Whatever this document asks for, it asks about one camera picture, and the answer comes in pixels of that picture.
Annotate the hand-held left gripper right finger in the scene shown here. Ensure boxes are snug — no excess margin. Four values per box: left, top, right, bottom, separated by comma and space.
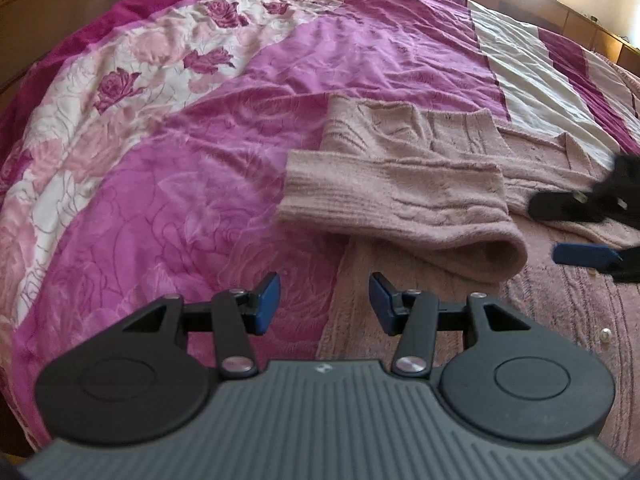
368, 272, 533, 377

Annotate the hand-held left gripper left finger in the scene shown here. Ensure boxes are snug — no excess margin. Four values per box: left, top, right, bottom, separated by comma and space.
122, 272, 282, 379

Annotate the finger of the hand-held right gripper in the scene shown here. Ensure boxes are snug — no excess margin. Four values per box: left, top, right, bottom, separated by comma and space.
552, 242, 640, 284
529, 191, 621, 222

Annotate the pink knitted cardigan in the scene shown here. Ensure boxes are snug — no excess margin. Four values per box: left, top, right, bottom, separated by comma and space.
275, 95, 640, 461

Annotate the magenta floral bed blanket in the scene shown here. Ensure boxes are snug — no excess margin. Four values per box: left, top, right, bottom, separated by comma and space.
0, 0, 640, 453

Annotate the brown padded headboard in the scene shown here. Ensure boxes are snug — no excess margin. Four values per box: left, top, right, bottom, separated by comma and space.
0, 0, 151, 106

